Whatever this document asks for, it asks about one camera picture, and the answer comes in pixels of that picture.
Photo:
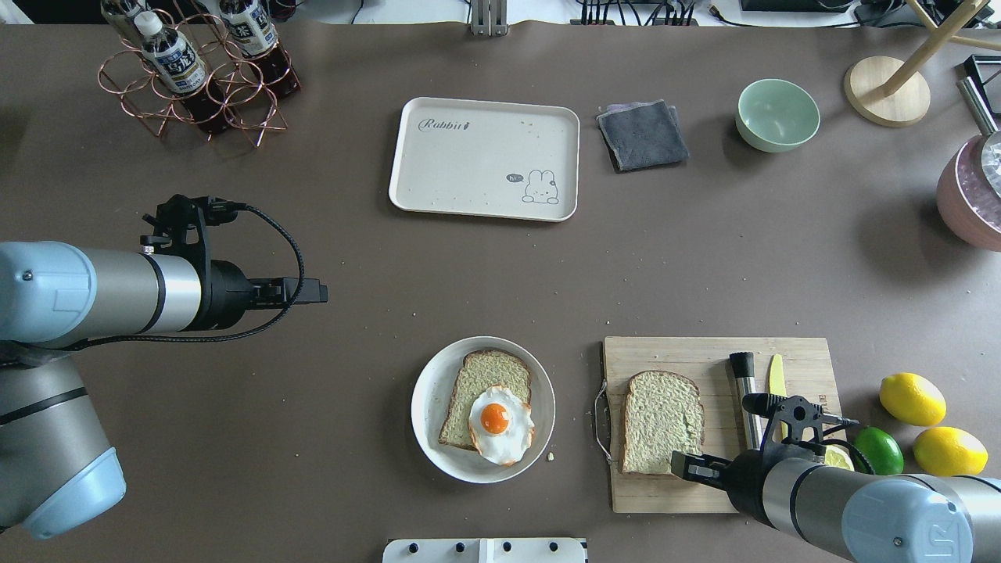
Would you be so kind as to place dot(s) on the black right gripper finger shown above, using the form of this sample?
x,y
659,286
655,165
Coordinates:
x,y
704,469

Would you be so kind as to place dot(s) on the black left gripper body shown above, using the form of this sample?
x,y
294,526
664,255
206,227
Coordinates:
x,y
227,293

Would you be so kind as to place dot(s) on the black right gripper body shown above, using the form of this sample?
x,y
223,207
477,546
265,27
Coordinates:
x,y
744,477

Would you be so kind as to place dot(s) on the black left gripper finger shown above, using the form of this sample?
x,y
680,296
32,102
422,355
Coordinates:
x,y
285,291

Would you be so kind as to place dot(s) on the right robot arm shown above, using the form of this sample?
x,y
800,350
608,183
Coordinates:
x,y
856,516

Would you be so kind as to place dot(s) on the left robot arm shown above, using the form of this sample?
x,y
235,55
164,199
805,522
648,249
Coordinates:
x,y
58,467

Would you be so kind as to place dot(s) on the cream rabbit tray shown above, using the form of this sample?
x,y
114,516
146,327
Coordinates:
x,y
489,158

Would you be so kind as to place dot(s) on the bread slice on board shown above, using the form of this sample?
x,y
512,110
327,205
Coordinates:
x,y
662,415

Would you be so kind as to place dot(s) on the cut lemon half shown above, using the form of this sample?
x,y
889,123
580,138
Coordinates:
x,y
835,456

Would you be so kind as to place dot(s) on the yellow knife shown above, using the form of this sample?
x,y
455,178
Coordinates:
x,y
776,376

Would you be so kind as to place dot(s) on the wooden cutting board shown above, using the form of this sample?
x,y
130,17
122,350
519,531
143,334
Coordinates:
x,y
705,361

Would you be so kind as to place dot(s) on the green lime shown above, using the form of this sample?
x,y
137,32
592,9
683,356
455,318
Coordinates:
x,y
881,450

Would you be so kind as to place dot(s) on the white round plate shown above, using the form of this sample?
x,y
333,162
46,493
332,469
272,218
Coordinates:
x,y
432,396

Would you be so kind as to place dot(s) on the upper yellow lemon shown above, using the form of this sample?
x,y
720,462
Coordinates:
x,y
913,399

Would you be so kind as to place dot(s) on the yellow lemon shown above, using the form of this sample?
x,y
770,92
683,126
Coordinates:
x,y
949,451
913,399

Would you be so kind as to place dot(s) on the lower yellow lemon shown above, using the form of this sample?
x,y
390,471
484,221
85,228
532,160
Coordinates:
x,y
949,451

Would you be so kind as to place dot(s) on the fried egg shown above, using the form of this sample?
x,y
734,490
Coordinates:
x,y
500,425

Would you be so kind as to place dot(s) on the bread slice on plate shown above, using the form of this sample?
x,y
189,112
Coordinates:
x,y
480,370

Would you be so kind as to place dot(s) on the front tea bottle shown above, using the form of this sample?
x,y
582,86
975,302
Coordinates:
x,y
183,71

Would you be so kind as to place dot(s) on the tea bottle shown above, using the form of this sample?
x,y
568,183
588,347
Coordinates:
x,y
183,71
252,29
121,16

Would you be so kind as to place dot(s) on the right tea bottle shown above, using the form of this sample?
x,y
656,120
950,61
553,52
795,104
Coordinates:
x,y
252,29

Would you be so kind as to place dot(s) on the white control box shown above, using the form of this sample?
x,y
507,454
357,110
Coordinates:
x,y
513,549

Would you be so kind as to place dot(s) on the left tea bottle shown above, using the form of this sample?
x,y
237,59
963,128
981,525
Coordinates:
x,y
121,16

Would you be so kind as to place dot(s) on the grey folded cloth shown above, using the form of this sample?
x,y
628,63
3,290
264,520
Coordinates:
x,y
642,135

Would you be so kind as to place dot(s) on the mint green bowl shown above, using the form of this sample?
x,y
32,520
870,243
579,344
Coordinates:
x,y
776,115

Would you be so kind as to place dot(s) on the pink bowl of ice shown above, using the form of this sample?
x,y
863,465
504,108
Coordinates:
x,y
966,200

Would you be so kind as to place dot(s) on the wooden round-base stand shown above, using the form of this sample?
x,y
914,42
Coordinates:
x,y
891,92

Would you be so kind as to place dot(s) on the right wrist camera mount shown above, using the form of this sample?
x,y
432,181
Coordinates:
x,y
794,428

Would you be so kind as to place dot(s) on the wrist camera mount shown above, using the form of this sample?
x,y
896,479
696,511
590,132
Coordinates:
x,y
794,428
180,226

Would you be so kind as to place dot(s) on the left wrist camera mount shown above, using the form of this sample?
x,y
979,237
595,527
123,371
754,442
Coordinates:
x,y
180,226

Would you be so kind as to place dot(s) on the metal board handle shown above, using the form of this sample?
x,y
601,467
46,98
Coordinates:
x,y
601,421

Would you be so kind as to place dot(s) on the black metal-handled tool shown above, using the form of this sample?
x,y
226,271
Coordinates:
x,y
742,366

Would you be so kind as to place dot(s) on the copper wire bottle rack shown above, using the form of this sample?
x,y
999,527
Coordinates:
x,y
249,105

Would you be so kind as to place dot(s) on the metal clamp bracket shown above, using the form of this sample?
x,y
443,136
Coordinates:
x,y
488,18

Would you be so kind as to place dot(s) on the black frame object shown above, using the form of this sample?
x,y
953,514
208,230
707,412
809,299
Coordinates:
x,y
985,73

